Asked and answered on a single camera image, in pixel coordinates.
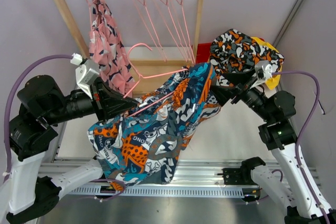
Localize wooden clothes rack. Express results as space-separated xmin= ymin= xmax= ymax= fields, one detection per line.
xmin=42 ymin=0 xmax=206 ymax=98

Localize blue orange patterned shorts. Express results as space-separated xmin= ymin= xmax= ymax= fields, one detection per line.
xmin=88 ymin=63 xmax=221 ymax=190

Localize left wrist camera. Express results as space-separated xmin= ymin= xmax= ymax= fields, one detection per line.
xmin=70 ymin=53 xmax=100 ymax=99

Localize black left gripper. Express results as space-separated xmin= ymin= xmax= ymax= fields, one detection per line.
xmin=45 ymin=75 xmax=139 ymax=124

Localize pink hanger of blue shorts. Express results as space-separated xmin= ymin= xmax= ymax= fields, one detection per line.
xmin=122 ymin=42 xmax=191 ymax=117

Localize pink patterned shorts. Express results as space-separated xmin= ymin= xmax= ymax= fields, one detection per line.
xmin=89 ymin=0 xmax=135 ymax=97

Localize pink hanger of camouflage shorts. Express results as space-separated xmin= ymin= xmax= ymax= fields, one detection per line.
xmin=132 ymin=0 xmax=167 ymax=62

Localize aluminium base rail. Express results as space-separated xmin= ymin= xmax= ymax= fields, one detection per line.
xmin=26 ymin=155 xmax=323 ymax=224

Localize orange grey camouflage shorts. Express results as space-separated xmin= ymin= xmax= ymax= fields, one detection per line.
xmin=208 ymin=29 xmax=285 ymax=86

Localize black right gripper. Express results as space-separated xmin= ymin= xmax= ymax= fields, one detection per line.
xmin=207 ymin=68 xmax=272 ymax=122

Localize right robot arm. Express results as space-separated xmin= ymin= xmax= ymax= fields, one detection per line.
xmin=211 ymin=70 xmax=335 ymax=223

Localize yellow shorts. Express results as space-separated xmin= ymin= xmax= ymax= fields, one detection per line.
xmin=251 ymin=36 xmax=283 ymax=91

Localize pink hanger of yellow shorts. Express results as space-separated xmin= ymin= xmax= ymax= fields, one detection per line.
xmin=166 ymin=0 xmax=195 ymax=64

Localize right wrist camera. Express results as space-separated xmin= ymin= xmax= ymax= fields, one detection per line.
xmin=251 ymin=60 xmax=272 ymax=88

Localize pink hanger of navy shorts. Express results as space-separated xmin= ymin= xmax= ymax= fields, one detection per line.
xmin=153 ymin=0 xmax=191 ymax=63

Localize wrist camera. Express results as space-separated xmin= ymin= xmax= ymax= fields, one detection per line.
xmin=70 ymin=53 xmax=100 ymax=99
xmin=251 ymin=60 xmax=272 ymax=88

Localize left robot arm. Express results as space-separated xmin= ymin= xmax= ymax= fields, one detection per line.
xmin=1 ymin=75 xmax=138 ymax=223

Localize red plastic bin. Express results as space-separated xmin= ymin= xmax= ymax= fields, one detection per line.
xmin=195 ymin=42 xmax=212 ymax=64

